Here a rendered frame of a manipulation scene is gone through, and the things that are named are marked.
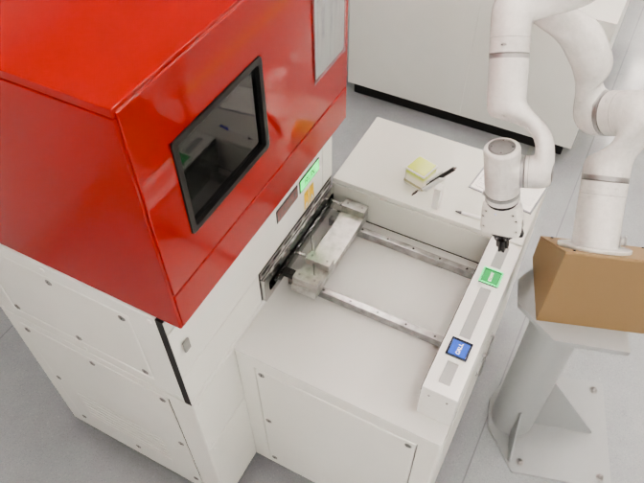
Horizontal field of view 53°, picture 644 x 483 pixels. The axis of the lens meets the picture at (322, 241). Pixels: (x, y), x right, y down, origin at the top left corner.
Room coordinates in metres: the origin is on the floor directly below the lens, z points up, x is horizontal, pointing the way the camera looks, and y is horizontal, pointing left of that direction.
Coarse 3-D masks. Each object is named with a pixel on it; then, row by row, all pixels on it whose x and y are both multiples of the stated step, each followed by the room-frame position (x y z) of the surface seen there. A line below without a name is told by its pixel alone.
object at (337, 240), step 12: (348, 216) 1.41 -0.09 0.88; (336, 228) 1.36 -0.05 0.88; (348, 228) 1.36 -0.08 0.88; (360, 228) 1.38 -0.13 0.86; (324, 240) 1.31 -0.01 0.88; (336, 240) 1.31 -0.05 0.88; (348, 240) 1.31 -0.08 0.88; (324, 252) 1.26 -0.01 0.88; (336, 252) 1.26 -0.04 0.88; (336, 264) 1.23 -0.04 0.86; (324, 276) 1.17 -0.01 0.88; (300, 288) 1.12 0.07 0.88
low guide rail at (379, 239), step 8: (360, 232) 1.37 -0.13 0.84; (368, 232) 1.36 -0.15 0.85; (376, 232) 1.36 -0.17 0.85; (368, 240) 1.36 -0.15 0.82; (376, 240) 1.34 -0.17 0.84; (384, 240) 1.33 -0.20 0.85; (392, 240) 1.33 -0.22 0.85; (392, 248) 1.32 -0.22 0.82; (400, 248) 1.30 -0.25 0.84; (408, 248) 1.29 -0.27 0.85; (416, 248) 1.29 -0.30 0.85; (416, 256) 1.28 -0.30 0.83; (424, 256) 1.27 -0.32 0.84; (432, 256) 1.26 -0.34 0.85; (440, 256) 1.26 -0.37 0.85; (440, 264) 1.24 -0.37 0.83; (448, 264) 1.23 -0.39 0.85; (456, 264) 1.23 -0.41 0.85; (456, 272) 1.21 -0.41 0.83; (464, 272) 1.20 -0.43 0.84; (472, 272) 1.20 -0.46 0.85
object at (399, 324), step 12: (324, 288) 1.14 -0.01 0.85; (336, 300) 1.11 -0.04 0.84; (348, 300) 1.10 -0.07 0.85; (360, 312) 1.07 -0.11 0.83; (372, 312) 1.05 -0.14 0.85; (384, 312) 1.05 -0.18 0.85; (396, 324) 1.02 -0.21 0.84; (408, 324) 1.01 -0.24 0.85; (420, 336) 0.98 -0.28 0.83; (432, 336) 0.97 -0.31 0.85
